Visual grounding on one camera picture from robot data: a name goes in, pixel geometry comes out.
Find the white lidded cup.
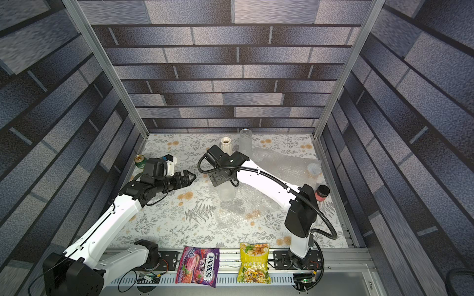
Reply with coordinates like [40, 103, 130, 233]
[307, 163, 322, 177]

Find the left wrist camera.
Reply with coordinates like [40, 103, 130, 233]
[163, 154, 178, 176]

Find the purple Fox's candy bag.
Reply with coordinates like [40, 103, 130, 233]
[175, 246, 220, 288]

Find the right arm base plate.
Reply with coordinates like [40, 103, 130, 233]
[272, 250, 324, 271]

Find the aluminium front rail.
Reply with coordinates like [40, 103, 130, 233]
[62, 247, 386, 296]

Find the dark red jar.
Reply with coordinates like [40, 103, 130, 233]
[315, 185, 330, 202]

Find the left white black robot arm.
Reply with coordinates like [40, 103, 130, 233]
[43, 155, 196, 296]

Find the green drink can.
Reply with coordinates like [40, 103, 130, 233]
[134, 154, 148, 170]

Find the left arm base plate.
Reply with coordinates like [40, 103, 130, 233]
[133, 251, 180, 273]

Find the right black corrugated cable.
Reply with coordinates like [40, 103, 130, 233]
[197, 152, 338, 291]

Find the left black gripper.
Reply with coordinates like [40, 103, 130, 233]
[155, 169, 198, 194]

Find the yellow snack bag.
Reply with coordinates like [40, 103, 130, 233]
[237, 242, 271, 284]

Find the ribbed clear glass vase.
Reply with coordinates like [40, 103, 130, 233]
[217, 181, 236, 202]

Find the white ribbed ceramic vase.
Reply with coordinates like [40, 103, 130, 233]
[221, 137, 233, 155]

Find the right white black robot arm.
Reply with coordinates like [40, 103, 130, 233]
[197, 145, 320, 259]

